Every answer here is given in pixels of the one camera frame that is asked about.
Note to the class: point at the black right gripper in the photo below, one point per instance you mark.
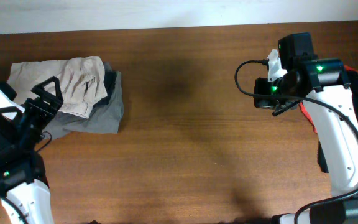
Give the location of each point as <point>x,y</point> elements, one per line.
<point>260,98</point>

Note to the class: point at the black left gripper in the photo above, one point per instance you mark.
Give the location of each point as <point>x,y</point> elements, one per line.
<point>56,101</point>

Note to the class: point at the beige shorts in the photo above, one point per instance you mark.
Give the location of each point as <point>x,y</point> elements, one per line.
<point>81,82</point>

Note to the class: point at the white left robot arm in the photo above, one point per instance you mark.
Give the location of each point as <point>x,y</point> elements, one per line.
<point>24,188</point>

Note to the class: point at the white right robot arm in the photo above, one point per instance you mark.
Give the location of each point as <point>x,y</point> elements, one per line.
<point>322,86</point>

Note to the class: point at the folded grey garment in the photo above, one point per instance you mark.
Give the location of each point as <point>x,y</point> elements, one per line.
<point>102,120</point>

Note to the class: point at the folded black garment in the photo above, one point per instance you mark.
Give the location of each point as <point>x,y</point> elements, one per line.
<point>109,84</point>

